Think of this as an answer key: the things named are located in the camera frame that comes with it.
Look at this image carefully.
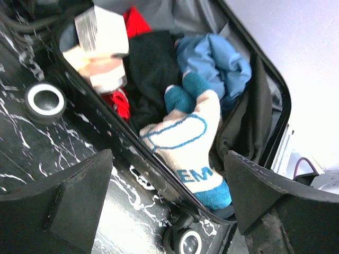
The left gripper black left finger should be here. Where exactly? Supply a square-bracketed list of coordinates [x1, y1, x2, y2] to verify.
[1, 149, 112, 253]

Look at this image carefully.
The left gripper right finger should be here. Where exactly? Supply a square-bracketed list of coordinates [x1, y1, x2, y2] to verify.
[224, 151, 338, 253]

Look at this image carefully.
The black white space suitcase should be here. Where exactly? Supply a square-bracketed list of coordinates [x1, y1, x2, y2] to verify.
[23, 0, 292, 254]

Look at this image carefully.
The white teal printed towel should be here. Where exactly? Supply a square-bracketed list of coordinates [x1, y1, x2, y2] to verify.
[139, 71, 231, 210]

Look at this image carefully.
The blue cloth garment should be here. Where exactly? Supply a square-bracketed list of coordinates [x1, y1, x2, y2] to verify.
[174, 33, 252, 111]

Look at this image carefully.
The red black garment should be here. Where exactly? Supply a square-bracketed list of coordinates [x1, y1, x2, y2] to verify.
[102, 6, 153, 122]

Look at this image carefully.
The white small square box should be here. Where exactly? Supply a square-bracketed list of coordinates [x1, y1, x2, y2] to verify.
[74, 5, 129, 58]

